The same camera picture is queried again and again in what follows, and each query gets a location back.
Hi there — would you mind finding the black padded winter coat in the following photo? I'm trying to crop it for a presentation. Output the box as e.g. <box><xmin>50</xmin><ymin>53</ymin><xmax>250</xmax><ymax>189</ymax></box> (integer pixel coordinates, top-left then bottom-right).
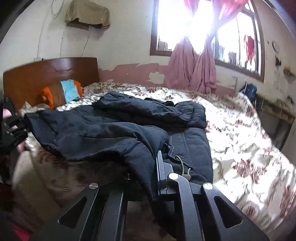
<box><xmin>24</xmin><ymin>91</ymin><xmax>213</xmax><ymax>200</ymax></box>

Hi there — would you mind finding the person left hand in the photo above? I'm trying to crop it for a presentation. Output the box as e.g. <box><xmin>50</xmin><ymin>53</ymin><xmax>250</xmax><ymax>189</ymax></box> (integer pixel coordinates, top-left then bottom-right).
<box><xmin>1</xmin><ymin>109</ymin><xmax>28</xmax><ymax>153</ymax></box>

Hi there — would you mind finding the brown wooden headboard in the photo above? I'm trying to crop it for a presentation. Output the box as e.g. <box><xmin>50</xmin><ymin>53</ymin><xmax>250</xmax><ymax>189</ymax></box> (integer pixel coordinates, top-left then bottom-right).
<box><xmin>3</xmin><ymin>57</ymin><xmax>100</xmax><ymax>109</ymax></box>

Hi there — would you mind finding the orange brown blue pillow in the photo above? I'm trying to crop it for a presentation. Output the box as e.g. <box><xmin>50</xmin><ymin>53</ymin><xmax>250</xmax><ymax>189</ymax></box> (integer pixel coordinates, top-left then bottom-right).
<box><xmin>41</xmin><ymin>79</ymin><xmax>84</xmax><ymax>109</ymax></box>

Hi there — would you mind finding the floral bed cover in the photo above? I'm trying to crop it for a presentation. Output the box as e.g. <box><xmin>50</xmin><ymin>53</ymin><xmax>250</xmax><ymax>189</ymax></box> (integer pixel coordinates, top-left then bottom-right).
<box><xmin>12</xmin><ymin>82</ymin><xmax>295</xmax><ymax>240</ymax></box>

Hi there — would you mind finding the cluttered wooden side table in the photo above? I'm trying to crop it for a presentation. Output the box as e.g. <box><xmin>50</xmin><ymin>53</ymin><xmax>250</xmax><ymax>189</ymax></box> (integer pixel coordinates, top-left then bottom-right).
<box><xmin>255</xmin><ymin>94</ymin><xmax>295</xmax><ymax>151</ymax></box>

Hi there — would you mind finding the blue chair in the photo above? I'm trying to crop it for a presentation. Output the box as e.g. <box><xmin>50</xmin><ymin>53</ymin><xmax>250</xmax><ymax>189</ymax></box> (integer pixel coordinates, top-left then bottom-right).
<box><xmin>239</xmin><ymin>84</ymin><xmax>257</xmax><ymax>101</ymax></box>

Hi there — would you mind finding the pink window curtain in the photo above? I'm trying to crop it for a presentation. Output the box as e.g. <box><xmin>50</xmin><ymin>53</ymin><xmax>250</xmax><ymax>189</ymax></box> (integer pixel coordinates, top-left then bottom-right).
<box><xmin>164</xmin><ymin>1</ymin><xmax>247</xmax><ymax>94</ymax></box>

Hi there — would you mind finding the brown framed window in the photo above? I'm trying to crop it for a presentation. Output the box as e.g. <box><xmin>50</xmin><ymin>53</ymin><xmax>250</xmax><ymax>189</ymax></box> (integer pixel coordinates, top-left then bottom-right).
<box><xmin>150</xmin><ymin>1</ymin><xmax>265</xmax><ymax>82</ymax></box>

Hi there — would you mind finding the red hanging window decoration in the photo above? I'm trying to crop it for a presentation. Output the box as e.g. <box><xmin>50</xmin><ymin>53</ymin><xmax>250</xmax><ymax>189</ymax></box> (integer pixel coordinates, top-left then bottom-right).
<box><xmin>244</xmin><ymin>35</ymin><xmax>255</xmax><ymax>63</ymax></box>

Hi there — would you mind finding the round wall clock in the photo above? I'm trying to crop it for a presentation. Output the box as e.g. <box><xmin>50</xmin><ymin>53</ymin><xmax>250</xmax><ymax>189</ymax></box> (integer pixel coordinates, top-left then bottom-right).
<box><xmin>272</xmin><ymin>41</ymin><xmax>280</xmax><ymax>54</ymax></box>

